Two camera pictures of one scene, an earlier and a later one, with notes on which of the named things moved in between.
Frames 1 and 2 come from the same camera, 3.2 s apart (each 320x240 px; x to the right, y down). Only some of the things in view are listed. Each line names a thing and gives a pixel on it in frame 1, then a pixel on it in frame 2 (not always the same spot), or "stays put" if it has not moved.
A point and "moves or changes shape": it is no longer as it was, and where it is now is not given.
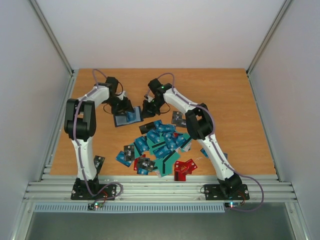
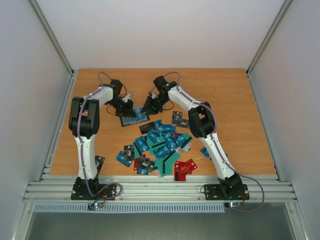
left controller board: x=92 y=206 stays put
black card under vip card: x=176 y=115 stays put
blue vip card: x=131 y=117 moves or changes shape
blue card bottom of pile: x=141 y=171 stays put
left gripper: x=127 y=107 stays put
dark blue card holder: x=121 y=119 moves or changes shape
